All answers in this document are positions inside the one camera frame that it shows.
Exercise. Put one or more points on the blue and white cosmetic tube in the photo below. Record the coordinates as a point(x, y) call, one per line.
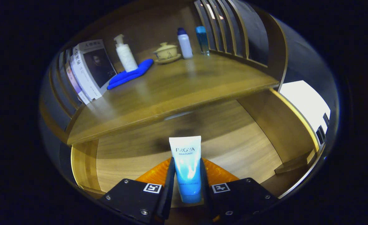
point(185, 162)

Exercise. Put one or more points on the white pump bottle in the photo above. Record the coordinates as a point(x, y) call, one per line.
point(127, 57)

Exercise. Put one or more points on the yellow saucer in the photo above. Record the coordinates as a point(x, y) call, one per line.
point(174, 59)

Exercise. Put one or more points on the large white book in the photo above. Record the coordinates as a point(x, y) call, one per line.
point(90, 72)

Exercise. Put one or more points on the wooden drawer with black knob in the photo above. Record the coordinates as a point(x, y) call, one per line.
point(234, 147)

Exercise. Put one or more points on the blue folded cloth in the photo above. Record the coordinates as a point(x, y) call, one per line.
point(127, 76)

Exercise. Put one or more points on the white bottle with blue cap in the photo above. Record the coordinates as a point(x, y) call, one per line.
point(185, 47)

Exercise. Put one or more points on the wooden countertop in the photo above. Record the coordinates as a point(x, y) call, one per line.
point(171, 90)

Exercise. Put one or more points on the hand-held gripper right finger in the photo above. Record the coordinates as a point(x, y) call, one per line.
point(205, 187)

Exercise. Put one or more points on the white and grey appliance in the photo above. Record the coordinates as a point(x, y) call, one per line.
point(302, 103)

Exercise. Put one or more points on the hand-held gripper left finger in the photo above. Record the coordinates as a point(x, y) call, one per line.
point(169, 187)

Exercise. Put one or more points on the clear blue bottle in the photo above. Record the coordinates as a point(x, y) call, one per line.
point(202, 40)

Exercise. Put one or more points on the wooden cabinet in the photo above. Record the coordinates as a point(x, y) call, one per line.
point(146, 28)

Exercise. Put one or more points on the purple book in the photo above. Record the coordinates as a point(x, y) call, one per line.
point(74, 82)

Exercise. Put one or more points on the thin white book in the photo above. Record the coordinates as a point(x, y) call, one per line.
point(81, 87)

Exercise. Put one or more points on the yellow lidded teacup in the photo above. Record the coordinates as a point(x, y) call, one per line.
point(166, 51)

